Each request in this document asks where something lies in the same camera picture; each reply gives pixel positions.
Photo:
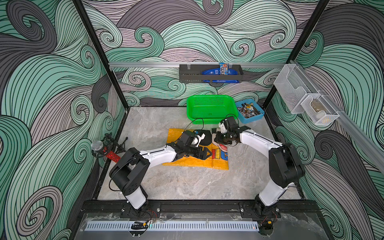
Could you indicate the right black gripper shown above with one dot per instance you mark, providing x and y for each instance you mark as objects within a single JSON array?
[{"x": 226, "y": 139}]

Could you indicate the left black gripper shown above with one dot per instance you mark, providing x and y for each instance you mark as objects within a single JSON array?
[{"x": 203, "y": 157}]

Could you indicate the yellow printed pillowcase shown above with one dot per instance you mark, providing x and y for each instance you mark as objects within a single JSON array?
[{"x": 215, "y": 155}]

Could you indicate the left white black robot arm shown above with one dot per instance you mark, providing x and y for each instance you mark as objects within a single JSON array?
[{"x": 129, "y": 172}]

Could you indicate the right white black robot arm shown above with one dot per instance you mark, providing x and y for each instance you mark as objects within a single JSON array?
[{"x": 285, "y": 166}]

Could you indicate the blue bin of small parts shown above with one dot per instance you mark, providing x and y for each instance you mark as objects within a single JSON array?
[{"x": 249, "y": 111}]

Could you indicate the green plastic basket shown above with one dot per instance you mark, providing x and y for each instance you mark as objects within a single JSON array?
[{"x": 210, "y": 109}]

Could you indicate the blue snack packet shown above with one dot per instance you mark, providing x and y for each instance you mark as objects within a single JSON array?
[{"x": 223, "y": 69}]

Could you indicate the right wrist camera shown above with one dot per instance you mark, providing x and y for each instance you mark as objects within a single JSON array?
[{"x": 228, "y": 124}]

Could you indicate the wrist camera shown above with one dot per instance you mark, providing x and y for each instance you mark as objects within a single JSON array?
[
  {"x": 228, "y": 124},
  {"x": 197, "y": 139}
]

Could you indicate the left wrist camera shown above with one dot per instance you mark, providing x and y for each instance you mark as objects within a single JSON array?
[{"x": 197, "y": 139}]

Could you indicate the black wall shelf tray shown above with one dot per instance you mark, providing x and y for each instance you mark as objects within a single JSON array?
[{"x": 193, "y": 74}]

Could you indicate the large clear wall bin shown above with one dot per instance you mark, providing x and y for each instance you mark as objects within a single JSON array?
[{"x": 292, "y": 88}]

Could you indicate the white slotted cable duct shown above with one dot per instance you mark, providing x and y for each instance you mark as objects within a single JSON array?
[{"x": 213, "y": 226}]

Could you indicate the small clear wall bin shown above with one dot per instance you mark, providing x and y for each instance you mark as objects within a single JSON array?
[{"x": 319, "y": 110}]

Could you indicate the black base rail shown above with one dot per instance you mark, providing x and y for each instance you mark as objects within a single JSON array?
[{"x": 161, "y": 208}]

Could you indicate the back aluminium rail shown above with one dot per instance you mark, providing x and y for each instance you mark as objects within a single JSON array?
[{"x": 152, "y": 64}]

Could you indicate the aluminium rail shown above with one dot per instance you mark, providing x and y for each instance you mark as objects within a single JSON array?
[
  {"x": 152, "y": 64},
  {"x": 370, "y": 149}
]

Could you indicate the right aluminium rail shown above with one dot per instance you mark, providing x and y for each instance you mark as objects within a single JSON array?
[{"x": 370, "y": 149}]

